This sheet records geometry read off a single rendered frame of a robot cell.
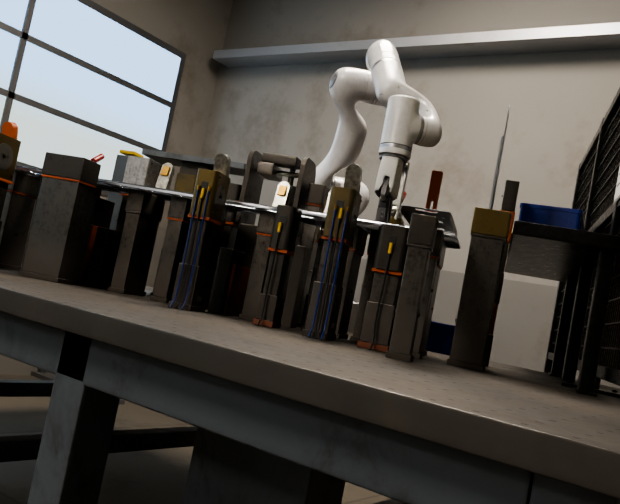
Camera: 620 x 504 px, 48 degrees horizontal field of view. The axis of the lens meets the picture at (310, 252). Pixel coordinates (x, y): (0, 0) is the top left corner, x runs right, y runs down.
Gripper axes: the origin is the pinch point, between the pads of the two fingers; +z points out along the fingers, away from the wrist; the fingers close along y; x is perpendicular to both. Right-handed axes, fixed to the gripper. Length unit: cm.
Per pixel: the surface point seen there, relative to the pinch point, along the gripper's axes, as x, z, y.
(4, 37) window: -255, -87, -143
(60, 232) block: -78, 20, 21
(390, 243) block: 7.1, 9.0, 24.4
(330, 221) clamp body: -7.2, 6.4, 25.1
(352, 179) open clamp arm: -5.6, -5.2, 17.9
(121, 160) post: -97, -10, -30
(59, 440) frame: -30, 54, 78
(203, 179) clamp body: -41.3, 0.7, 22.0
